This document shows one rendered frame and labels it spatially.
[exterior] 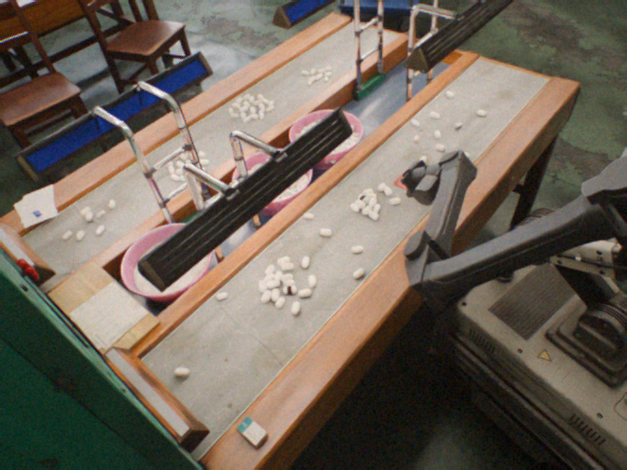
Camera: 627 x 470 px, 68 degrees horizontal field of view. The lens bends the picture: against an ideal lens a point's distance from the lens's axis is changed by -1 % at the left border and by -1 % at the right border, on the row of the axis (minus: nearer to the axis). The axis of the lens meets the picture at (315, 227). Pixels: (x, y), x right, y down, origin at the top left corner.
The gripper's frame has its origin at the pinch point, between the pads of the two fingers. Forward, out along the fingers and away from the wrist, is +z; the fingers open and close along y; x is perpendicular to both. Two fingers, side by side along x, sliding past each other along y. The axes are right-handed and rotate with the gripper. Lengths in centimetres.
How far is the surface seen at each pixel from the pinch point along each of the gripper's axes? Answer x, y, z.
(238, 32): -101, -155, 256
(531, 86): 11, -83, 0
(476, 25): -23, -55, -9
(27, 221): -53, 78, 73
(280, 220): -9.8, 28.4, 20.9
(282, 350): 10, 59, 0
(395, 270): 14.2, 23.5, -8.6
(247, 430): 12, 78, -10
